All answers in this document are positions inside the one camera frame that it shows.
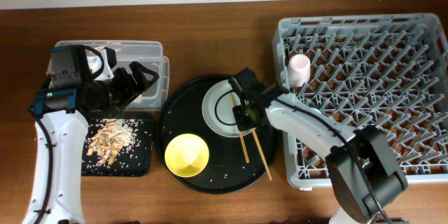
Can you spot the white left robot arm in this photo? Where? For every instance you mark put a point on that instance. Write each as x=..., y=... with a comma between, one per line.
x=77, y=114

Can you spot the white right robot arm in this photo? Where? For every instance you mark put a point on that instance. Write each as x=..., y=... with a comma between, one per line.
x=364, y=173

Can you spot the grey plate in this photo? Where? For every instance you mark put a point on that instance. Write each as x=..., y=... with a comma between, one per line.
x=219, y=116

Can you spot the wooden chopstick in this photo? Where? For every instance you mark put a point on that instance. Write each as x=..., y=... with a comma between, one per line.
x=243, y=144
x=261, y=153

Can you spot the pink cup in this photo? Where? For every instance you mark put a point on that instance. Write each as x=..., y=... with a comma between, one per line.
x=299, y=70

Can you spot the food scraps and rice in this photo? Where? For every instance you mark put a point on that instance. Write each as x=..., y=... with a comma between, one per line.
x=113, y=140

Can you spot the black rectangular tray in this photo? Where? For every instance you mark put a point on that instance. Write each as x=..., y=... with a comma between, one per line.
x=137, y=167

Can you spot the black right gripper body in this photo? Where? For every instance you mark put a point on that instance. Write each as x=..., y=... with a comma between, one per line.
x=243, y=86

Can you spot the yellow bowl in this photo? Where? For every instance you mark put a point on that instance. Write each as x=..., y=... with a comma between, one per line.
x=186, y=155

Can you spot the grey dishwasher rack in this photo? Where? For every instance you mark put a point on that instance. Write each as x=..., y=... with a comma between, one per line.
x=384, y=70

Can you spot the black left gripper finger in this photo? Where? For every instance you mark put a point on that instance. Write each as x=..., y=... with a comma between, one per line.
x=126, y=99
x=144, y=77

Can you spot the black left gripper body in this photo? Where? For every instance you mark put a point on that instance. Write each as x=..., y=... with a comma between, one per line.
x=123, y=86

